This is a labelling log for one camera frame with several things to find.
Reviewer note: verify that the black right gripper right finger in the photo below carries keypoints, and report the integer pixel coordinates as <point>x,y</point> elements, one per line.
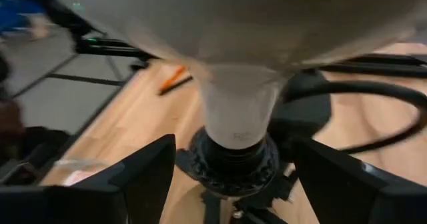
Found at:
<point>360,200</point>

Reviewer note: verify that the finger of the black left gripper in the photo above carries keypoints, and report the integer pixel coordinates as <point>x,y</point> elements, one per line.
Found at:
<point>263,205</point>

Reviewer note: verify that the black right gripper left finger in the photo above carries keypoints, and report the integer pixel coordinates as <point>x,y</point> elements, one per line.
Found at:
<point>100,204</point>

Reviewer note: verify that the wooden base lamp black socket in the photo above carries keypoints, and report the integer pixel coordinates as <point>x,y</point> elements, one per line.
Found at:
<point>233,170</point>

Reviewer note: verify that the white lightbulb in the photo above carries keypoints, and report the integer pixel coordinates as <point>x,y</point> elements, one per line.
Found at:
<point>240,34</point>

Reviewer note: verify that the black pen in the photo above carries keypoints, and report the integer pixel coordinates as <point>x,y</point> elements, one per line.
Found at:
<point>176,85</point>

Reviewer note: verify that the orange pen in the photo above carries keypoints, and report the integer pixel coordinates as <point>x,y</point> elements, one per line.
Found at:
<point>173,77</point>

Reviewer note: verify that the blue storage bins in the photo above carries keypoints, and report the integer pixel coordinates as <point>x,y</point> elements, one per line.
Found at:
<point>16,14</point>

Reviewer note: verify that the black aluminium table frame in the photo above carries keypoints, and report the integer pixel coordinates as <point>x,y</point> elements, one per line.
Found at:
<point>110,49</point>

